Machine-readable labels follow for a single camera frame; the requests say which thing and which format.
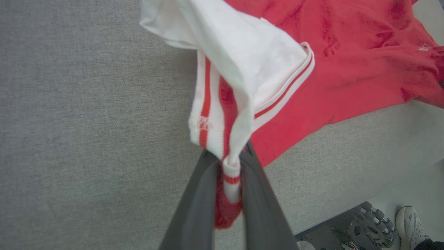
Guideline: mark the red and white t-shirt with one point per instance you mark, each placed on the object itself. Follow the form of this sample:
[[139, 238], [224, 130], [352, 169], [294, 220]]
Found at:
[[347, 52]]

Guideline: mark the grey fabric padded bench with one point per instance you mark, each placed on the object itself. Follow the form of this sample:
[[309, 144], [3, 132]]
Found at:
[[69, 139]]

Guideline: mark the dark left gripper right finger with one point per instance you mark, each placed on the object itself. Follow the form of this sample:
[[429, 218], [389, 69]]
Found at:
[[263, 215]]

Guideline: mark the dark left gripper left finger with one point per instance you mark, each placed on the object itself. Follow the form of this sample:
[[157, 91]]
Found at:
[[197, 215]]

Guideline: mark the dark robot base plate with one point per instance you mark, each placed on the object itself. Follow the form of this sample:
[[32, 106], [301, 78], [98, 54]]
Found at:
[[322, 238]]

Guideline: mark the dark trouser leg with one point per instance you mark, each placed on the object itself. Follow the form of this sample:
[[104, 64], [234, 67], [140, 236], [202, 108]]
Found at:
[[432, 244]]

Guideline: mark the grey robot base wheel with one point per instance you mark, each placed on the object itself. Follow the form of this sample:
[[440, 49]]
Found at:
[[373, 225]]

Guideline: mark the white sneaker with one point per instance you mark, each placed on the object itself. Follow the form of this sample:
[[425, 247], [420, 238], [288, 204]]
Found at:
[[411, 225]]

